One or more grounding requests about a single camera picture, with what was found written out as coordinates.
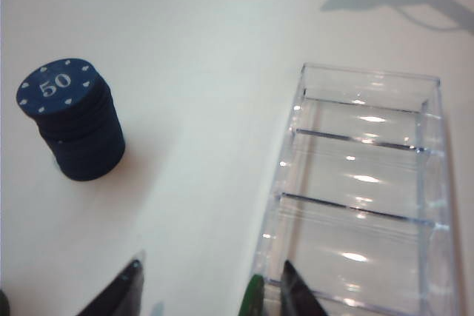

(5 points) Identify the blue poker chip stack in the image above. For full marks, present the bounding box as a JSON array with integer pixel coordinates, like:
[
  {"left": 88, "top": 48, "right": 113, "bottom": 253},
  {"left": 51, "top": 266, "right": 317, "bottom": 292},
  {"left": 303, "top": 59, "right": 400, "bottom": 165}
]
[{"left": 15, "top": 57, "right": 126, "bottom": 183}]

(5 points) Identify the clear acrylic chip tray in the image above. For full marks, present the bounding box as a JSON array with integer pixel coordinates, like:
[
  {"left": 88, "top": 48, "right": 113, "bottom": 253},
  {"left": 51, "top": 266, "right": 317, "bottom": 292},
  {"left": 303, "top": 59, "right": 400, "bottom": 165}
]
[{"left": 246, "top": 62, "right": 460, "bottom": 316}]

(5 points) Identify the green poker chip marked 20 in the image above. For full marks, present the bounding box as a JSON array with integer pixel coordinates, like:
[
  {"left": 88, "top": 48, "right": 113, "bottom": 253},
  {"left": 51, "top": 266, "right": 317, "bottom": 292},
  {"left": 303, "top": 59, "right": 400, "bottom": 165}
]
[{"left": 238, "top": 273, "right": 267, "bottom": 316}]

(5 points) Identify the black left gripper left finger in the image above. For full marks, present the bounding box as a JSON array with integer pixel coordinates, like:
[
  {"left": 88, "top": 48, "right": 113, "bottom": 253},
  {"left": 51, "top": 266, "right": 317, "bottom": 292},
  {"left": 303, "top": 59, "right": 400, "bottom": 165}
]
[{"left": 78, "top": 251, "right": 146, "bottom": 316}]

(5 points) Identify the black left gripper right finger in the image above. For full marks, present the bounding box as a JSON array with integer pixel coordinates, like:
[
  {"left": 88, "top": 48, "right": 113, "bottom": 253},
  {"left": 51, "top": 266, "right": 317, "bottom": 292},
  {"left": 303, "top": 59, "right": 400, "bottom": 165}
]
[{"left": 282, "top": 259, "right": 327, "bottom": 316}]

